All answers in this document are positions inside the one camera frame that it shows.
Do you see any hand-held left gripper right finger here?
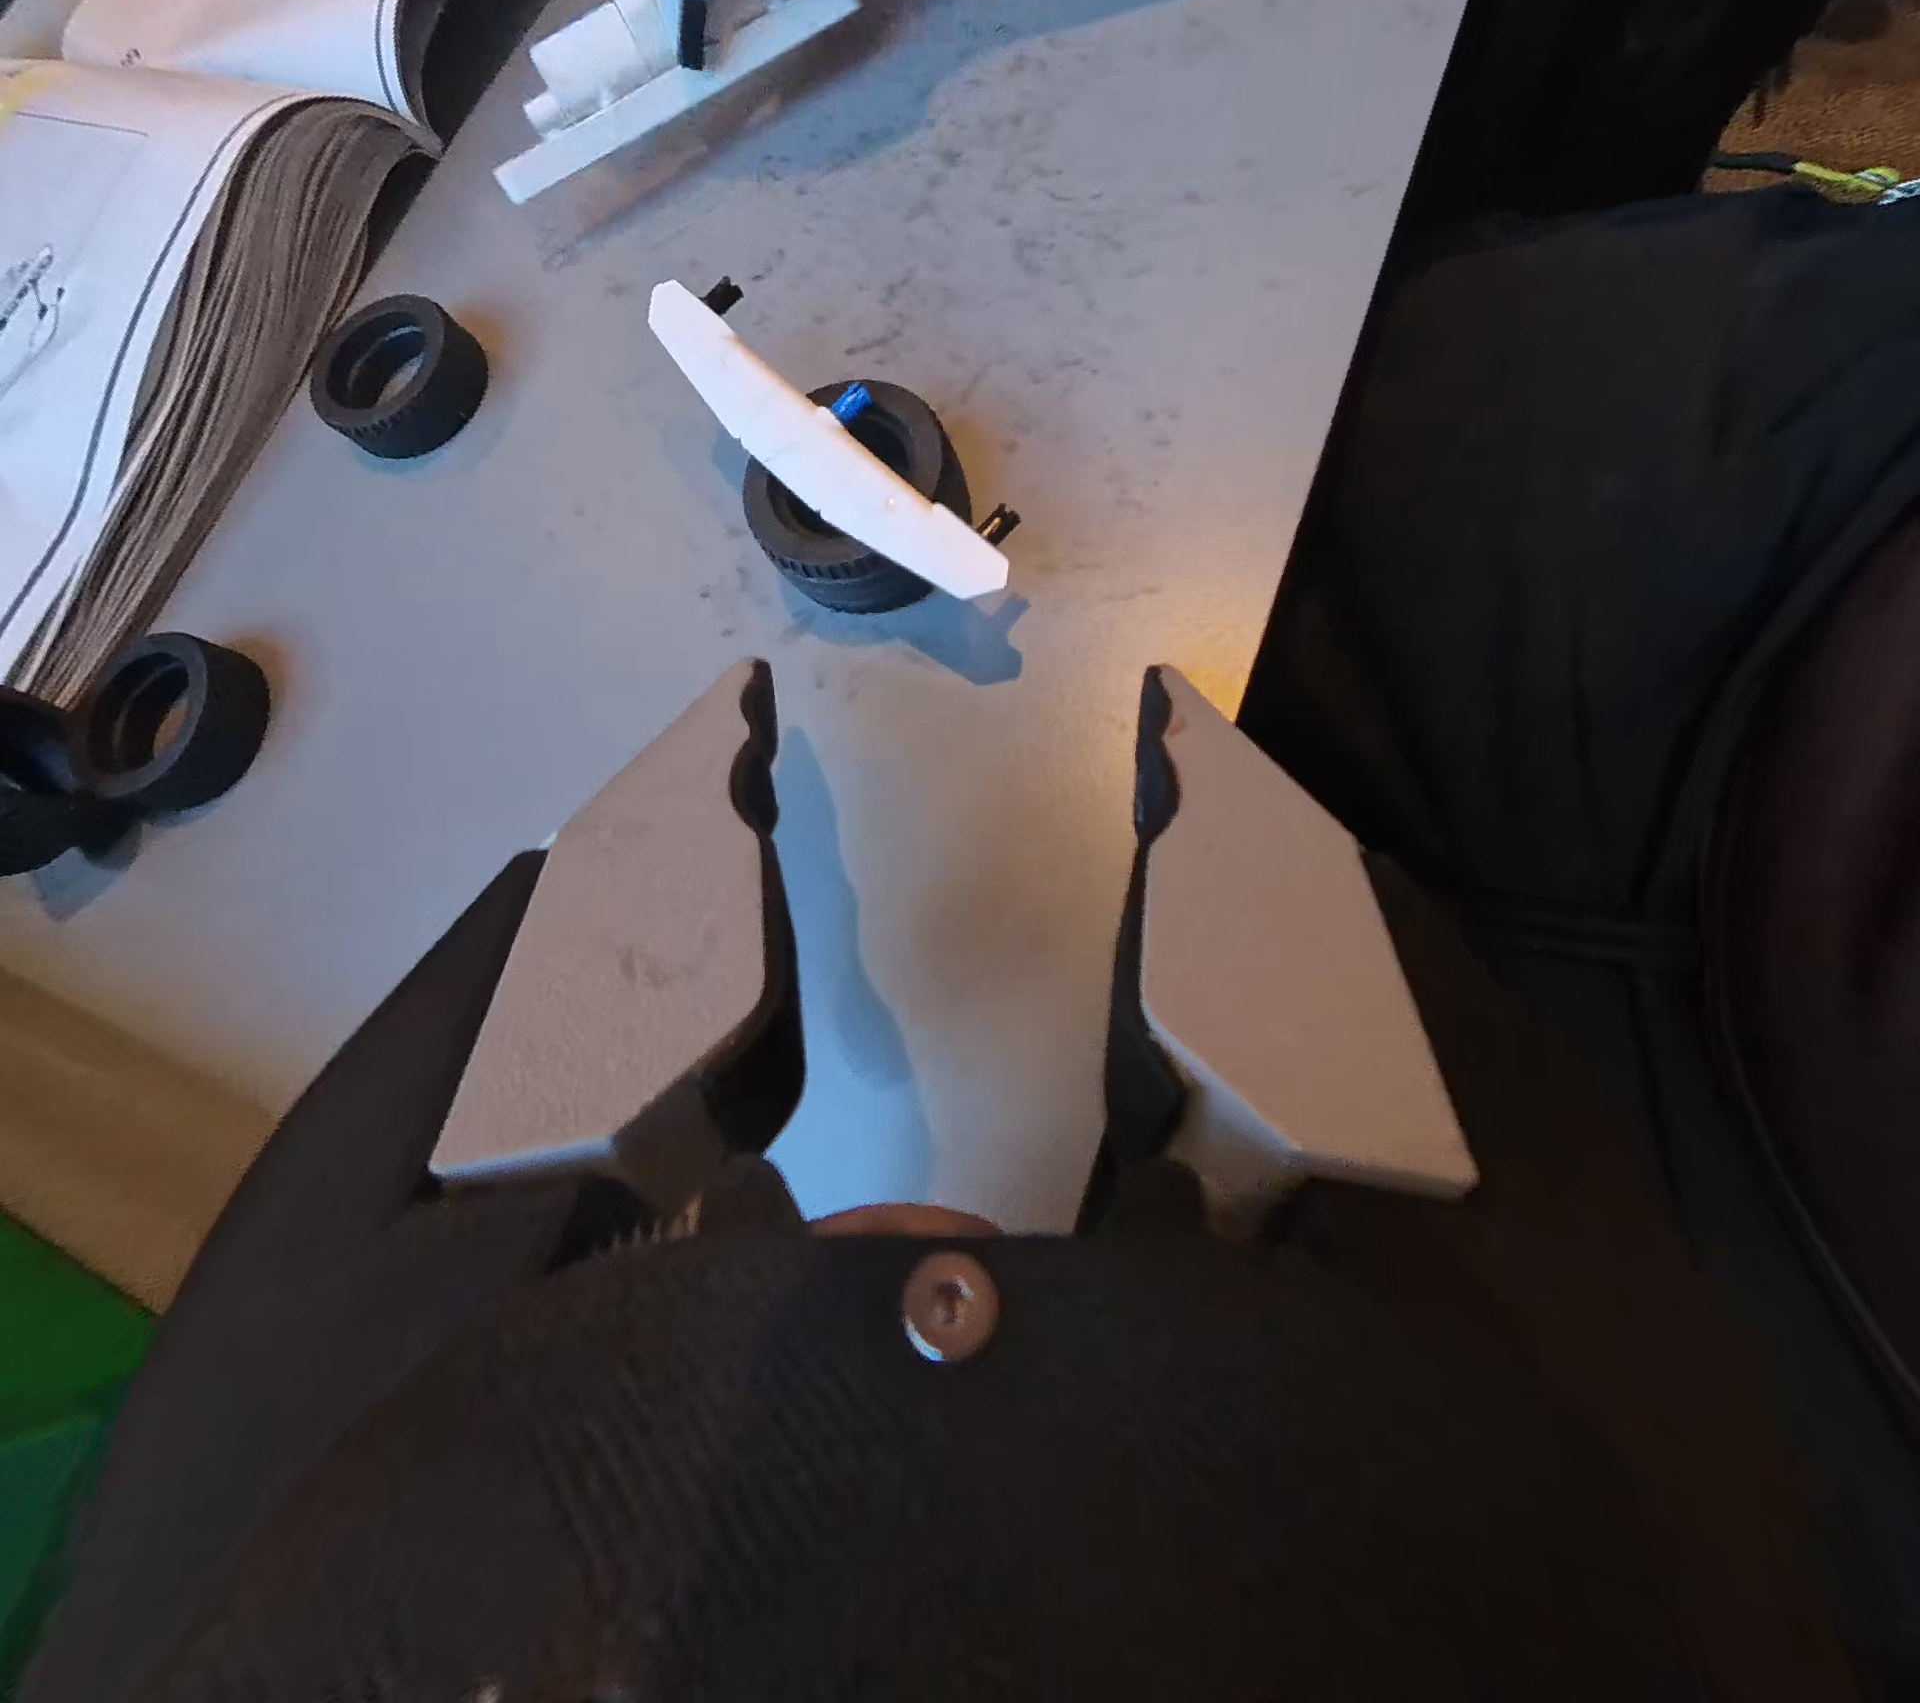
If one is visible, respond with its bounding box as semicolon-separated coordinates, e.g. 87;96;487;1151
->
1098;664;1481;1231

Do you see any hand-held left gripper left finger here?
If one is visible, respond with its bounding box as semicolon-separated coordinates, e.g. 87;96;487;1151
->
426;658;811;1201

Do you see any white hinged brick assembly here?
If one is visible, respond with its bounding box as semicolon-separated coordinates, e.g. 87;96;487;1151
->
492;0;863;208

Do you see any white curved toy beam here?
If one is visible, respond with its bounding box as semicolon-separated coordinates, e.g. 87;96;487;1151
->
643;278;1010;602

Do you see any grey desk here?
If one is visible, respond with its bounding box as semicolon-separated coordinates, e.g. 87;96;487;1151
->
0;0;1539;1315

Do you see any black toy tyre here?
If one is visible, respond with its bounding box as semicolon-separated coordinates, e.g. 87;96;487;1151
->
0;684;129;879
81;630;272;818
741;380;953;614
310;294;492;460

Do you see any thick open instruction booklet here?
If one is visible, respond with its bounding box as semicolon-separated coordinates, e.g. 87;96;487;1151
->
0;0;662;708

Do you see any green plastic bin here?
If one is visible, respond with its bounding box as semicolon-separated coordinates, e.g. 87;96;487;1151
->
0;1207;160;1659

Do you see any yellow green cord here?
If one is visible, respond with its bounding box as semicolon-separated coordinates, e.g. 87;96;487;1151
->
1701;144;1920;208

